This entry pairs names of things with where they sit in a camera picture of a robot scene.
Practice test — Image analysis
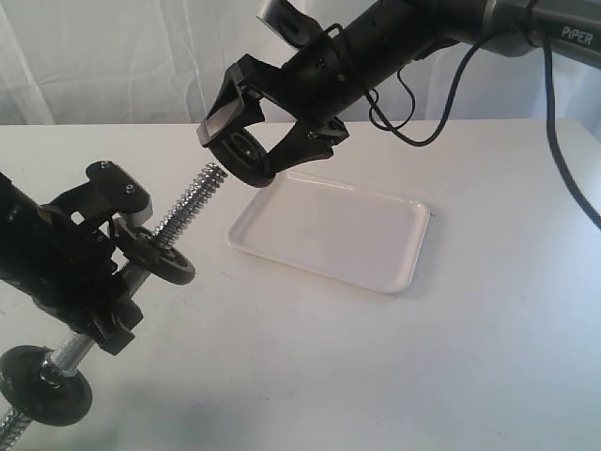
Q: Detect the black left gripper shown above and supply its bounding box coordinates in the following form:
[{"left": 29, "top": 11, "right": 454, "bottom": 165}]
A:
[{"left": 1, "top": 192, "right": 150, "bottom": 355}]

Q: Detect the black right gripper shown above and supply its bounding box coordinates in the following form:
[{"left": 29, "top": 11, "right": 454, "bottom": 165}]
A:
[{"left": 197, "top": 1, "right": 451, "bottom": 177}]

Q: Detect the black weight plate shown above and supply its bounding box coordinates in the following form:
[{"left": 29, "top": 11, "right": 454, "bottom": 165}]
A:
[{"left": 210, "top": 130, "right": 275, "bottom": 188}]

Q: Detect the chrome star collar nut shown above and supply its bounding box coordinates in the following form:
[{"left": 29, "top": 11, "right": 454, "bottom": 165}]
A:
[{"left": 39, "top": 359, "right": 78, "bottom": 386}]

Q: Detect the black rubber washer disc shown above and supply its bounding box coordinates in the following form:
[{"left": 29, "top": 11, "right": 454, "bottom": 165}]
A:
[{"left": 1, "top": 346, "right": 93, "bottom": 427}]

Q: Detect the chrome dumbbell bar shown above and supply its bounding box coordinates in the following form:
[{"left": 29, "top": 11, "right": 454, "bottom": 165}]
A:
[{"left": 1, "top": 163, "right": 226, "bottom": 450}]

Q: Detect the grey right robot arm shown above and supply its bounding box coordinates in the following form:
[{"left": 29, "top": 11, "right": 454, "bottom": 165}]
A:
[{"left": 197, "top": 1, "right": 600, "bottom": 188}]

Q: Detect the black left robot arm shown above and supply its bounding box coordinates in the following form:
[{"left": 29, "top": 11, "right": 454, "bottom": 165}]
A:
[{"left": 1, "top": 172, "right": 152, "bottom": 355}]

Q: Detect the white rectangular tray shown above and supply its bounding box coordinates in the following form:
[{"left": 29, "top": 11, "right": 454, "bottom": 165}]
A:
[{"left": 227, "top": 171, "right": 431, "bottom": 294}]

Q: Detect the white backdrop curtain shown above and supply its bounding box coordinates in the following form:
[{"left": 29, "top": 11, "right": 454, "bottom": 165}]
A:
[{"left": 1, "top": 1, "right": 600, "bottom": 135}]

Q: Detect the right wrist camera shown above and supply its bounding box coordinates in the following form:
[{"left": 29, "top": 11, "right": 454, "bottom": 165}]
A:
[{"left": 256, "top": 0, "right": 325, "bottom": 50}]

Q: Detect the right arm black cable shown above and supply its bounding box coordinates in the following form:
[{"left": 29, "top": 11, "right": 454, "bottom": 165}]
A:
[{"left": 363, "top": 23, "right": 601, "bottom": 234}]

